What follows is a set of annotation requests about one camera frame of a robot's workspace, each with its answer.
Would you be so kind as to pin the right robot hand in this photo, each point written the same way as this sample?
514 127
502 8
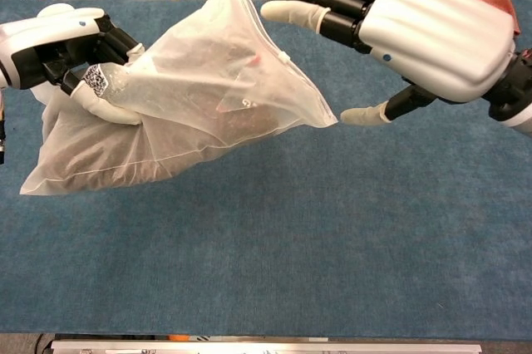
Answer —
436 38

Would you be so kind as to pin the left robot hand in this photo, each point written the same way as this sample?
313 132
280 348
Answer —
37 38

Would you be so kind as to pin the translucent white zip bag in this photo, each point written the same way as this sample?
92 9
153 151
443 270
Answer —
199 92

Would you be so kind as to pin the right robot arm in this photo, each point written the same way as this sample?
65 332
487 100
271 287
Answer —
515 92

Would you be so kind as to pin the folded brown cloth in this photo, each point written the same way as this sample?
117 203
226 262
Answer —
505 5

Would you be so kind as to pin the blue felt table mat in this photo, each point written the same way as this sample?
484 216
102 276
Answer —
316 237

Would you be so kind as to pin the aluminium rail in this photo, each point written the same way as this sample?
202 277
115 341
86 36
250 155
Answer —
266 347

